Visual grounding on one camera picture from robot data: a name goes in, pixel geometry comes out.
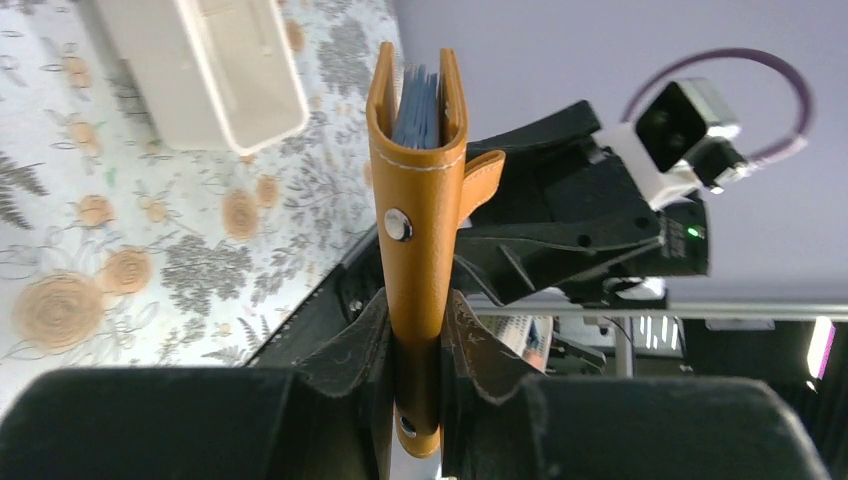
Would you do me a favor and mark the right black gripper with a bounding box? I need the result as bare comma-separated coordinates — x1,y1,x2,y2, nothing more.
453,100,661,306

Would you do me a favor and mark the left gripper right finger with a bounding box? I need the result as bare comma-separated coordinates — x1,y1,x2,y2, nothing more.
440,291,829,479

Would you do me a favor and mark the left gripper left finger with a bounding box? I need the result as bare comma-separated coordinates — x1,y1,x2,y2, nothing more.
1,293,392,479

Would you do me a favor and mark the orange leather card holder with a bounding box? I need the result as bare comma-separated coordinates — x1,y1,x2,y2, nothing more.
365,42,506,458

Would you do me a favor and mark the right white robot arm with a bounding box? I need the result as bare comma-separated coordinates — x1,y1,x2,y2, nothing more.
452,101,709,306

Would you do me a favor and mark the floral table mat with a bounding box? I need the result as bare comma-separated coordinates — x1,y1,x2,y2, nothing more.
1,1,399,407

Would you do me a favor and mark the white plastic tray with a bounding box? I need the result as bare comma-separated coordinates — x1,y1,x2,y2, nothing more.
94,0,309,155

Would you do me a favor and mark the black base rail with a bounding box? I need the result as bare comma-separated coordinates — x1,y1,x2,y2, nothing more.
248,226,384,368

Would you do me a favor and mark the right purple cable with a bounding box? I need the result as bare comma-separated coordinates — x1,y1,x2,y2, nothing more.
620,47,815,167

